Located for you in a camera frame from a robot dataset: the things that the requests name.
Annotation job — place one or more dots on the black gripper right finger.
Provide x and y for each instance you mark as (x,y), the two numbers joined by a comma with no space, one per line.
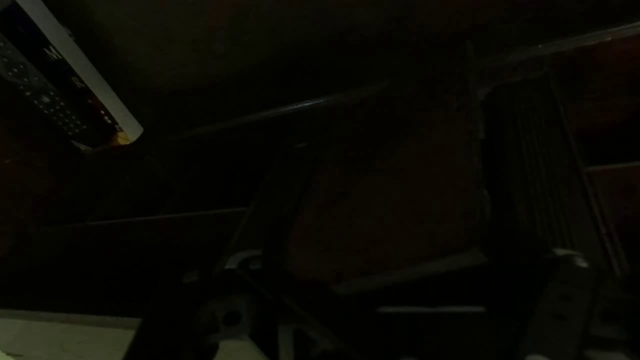
(566,301)

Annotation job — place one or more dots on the black box with white edge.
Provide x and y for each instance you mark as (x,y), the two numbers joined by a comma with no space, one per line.
(67,73)

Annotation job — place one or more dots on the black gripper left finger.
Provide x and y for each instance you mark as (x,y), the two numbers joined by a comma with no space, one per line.
(277,232)

